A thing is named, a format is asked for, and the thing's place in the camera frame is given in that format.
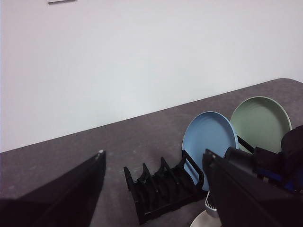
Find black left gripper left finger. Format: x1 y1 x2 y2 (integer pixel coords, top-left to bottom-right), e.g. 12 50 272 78
0 150 107 227

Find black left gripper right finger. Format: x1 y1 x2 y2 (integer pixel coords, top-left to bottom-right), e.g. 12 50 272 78
202 148 303 227

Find pale yellow round plate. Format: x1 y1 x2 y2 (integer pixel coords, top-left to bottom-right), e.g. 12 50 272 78
189 209 222 227

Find green round plate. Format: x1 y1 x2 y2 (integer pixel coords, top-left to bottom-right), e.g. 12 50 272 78
230 96 292 154

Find blue round plate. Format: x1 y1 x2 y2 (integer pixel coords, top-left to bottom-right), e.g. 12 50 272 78
181 111 240 192

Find black plate rack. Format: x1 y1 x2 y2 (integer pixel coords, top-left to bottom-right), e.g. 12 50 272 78
123 136 253 225

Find white wall socket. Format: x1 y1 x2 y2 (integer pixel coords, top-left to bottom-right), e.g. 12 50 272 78
48 0 78 5

